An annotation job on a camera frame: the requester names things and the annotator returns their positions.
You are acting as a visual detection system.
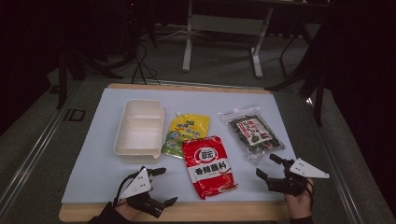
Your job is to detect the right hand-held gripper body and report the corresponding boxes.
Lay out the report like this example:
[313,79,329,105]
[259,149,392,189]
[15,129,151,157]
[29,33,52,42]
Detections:
[266,158,331,197]

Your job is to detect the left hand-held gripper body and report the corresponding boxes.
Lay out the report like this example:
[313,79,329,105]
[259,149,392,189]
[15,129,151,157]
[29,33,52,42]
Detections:
[120,166,164,218]

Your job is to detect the clear dried seaweed packet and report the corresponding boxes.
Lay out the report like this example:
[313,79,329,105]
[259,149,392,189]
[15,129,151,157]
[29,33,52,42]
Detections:
[218,105,287,165]

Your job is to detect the white divided lunch box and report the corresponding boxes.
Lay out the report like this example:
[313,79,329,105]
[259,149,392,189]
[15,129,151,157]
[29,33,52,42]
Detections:
[113,98,165,165]

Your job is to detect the red seasoning packet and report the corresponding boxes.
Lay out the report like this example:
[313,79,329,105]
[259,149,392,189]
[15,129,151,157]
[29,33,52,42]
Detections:
[181,135,239,201]

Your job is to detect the person's left hand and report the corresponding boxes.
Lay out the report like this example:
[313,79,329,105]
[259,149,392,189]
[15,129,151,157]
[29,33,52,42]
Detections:
[114,201,149,222]

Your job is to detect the person's right hand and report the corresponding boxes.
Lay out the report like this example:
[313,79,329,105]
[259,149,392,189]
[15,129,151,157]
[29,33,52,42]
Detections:
[284,178,314,220]

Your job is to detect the yellow sauce pouch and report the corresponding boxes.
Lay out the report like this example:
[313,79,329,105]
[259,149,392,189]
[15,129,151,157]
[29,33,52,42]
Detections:
[161,111,211,160]

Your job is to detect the white table sheet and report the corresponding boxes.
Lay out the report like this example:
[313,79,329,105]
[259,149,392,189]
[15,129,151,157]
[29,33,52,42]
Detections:
[61,88,297,204]

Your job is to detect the black metal stand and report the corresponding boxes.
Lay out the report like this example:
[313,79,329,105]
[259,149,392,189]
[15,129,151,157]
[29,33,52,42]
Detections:
[264,22,331,127]
[55,43,125,110]

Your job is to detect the white-framed desk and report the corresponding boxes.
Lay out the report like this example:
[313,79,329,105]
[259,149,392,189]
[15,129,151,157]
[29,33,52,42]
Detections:
[181,0,331,79]

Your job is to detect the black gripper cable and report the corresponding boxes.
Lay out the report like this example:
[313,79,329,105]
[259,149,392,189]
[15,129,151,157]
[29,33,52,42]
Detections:
[305,178,316,209]
[112,172,134,207]

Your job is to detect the metal floor rail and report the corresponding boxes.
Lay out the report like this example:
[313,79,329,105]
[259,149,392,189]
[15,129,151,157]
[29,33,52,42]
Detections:
[304,96,367,224]
[0,82,82,214]

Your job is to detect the black floor cables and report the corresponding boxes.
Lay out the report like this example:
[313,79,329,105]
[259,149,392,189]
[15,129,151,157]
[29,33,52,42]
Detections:
[130,36,163,86]

